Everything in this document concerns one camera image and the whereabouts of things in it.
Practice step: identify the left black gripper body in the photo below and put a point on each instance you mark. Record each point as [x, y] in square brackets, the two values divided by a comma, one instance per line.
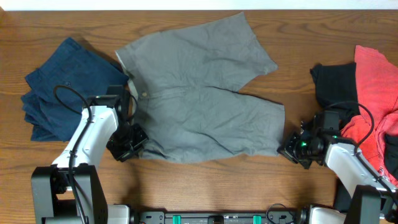
[128, 142]

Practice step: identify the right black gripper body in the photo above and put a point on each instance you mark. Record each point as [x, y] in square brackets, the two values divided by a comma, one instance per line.
[298, 150]

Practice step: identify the grey shorts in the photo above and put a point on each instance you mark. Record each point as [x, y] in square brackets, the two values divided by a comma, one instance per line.
[187, 83]

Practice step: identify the red shorts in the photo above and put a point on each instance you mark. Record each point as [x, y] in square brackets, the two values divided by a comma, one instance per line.
[376, 84]

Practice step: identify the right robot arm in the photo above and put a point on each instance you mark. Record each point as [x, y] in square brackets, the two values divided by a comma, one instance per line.
[372, 197]

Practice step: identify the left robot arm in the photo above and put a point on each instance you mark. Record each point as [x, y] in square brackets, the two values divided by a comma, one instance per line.
[69, 190]

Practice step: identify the black garment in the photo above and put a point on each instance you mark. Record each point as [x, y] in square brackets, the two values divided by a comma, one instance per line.
[335, 84]

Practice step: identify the folded navy blue shorts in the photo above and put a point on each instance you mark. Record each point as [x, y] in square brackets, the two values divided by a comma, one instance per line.
[77, 68]

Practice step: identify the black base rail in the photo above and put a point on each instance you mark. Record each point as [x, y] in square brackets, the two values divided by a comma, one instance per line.
[275, 214]

